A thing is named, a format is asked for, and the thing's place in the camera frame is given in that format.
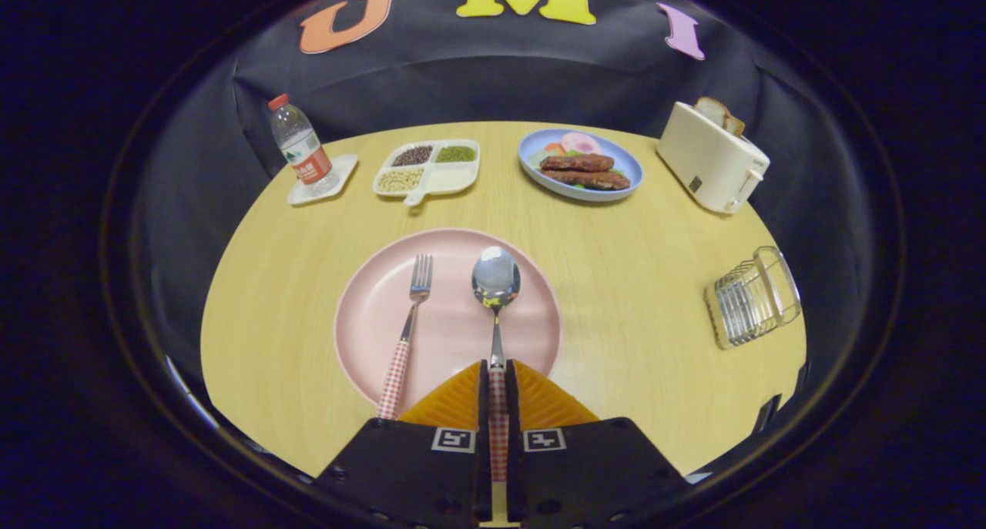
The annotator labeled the metal cutlery basket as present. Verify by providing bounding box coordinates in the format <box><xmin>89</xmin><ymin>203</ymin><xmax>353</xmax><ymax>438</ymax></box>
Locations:
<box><xmin>703</xmin><ymin>246</ymin><xmax>803</xmax><ymax>350</ymax></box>

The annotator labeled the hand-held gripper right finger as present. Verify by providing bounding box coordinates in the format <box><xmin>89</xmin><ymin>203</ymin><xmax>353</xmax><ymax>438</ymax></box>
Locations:
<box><xmin>505</xmin><ymin>360</ymin><xmax>694</xmax><ymax>529</ymax></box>

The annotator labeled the spoon with red checked handle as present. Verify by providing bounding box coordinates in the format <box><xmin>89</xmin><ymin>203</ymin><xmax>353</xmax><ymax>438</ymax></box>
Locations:
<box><xmin>471</xmin><ymin>246</ymin><xmax>522</xmax><ymax>484</ymax></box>

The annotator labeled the white toaster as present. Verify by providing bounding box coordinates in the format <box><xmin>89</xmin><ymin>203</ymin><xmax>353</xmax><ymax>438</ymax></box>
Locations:
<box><xmin>656</xmin><ymin>100</ymin><xmax>771</xmax><ymax>215</ymax></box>

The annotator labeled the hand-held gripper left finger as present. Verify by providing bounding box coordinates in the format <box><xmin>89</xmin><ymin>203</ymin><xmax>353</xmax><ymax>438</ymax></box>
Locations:
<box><xmin>312</xmin><ymin>360</ymin><xmax>494</xmax><ymax>529</ymax></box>

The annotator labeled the blue oval plate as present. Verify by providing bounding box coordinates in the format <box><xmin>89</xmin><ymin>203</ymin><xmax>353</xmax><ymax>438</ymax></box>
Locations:
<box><xmin>518</xmin><ymin>129</ymin><xmax>644</xmax><ymax>203</ymax></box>

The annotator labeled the pink round plate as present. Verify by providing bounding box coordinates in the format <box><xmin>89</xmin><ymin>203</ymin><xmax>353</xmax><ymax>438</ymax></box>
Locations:
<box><xmin>334</xmin><ymin>228</ymin><xmax>563</xmax><ymax>414</ymax></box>

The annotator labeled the brown meat patty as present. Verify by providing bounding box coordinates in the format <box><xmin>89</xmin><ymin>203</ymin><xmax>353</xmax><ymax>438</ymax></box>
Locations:
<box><xmin>539</xmin><ymin>153</ymin><xmax>615</xmax><ymax>173</ymax></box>
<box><xmin>539</xmin><ymin>169</ymin><xmax>631</xmax><ymax>191</ymax></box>

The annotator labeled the white divided grain dish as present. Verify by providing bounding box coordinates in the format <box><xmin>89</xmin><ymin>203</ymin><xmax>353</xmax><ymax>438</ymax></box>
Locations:
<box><xmin>373</xmin><ymin>139</ymin><xmax>481</xmax><ymax>207</ymax></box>

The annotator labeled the fork with red checked handle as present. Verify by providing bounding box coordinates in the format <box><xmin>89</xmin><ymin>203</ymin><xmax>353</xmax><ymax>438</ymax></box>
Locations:
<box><xmin>377</xmin><ymin>253</ymin><xmax>434</xmax><ymax>420</ymax></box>

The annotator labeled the clear water bottle red cap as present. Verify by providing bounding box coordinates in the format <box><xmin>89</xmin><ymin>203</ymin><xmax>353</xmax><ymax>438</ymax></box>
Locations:
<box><xmin>268</xmin><ymin>93</ymin><xmax>340</xmax><ymax>199</ymax></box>

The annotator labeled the white square coaster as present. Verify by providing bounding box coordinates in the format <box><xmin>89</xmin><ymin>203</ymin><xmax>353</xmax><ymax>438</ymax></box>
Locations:
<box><xmin>287</xmin><ymin>153</ymin><xmax>360</xmax><ymax>206</ymax></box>

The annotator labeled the black backdrop cloth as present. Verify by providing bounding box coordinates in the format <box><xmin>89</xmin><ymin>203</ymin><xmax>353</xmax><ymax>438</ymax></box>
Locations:
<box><xmin>131</xmin><ymin>0</ymin><xmax>879</xmax><ymax>468</ymax></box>

